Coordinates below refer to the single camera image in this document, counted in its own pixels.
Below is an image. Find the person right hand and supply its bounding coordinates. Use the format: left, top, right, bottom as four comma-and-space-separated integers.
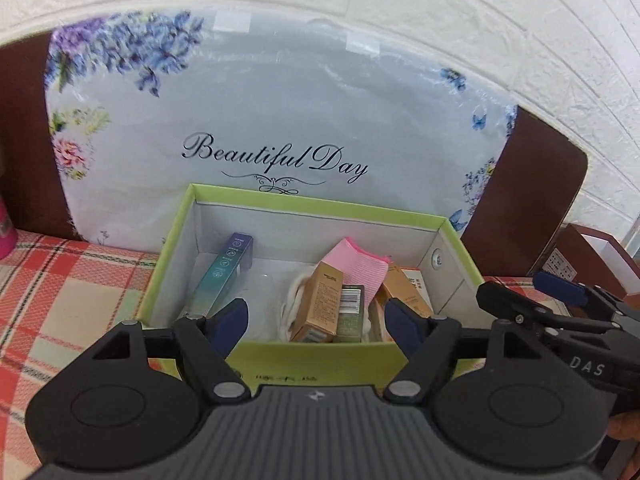
608, 411, 640, 441

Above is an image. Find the shiny teal long box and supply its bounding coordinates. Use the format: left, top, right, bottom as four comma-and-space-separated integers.
186, 233, 254, 316

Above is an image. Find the tan cosmetic box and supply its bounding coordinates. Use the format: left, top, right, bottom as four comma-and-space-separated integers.
291, 262, 343, 344

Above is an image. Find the white pink glove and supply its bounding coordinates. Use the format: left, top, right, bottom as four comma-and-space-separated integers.
278, 237, 392, 341

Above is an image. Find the olive green small box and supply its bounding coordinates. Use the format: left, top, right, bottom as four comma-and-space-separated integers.
333, 285, 364, 344

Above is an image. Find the plaid bed sheet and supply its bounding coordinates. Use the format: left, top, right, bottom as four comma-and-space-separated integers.
0, 228, 576, 480

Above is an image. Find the brown wooden headboard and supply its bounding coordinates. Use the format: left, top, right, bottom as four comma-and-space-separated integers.
1, 32, 588, 276

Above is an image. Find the light green cardboard box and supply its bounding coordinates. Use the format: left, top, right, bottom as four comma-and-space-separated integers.
139, 184, 493, 389

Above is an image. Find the pink thermos bottle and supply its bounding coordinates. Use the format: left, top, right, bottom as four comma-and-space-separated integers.
0, 198, 17, 259

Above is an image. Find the brown cardboard box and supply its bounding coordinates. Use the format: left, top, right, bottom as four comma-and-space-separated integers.
535, 223, 639, 310

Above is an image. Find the gold small box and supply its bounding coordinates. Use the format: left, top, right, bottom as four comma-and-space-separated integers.
374, 262, 433, 318

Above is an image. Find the floral plastic bag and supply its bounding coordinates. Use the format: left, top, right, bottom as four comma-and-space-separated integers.
43, 10, 518, 252

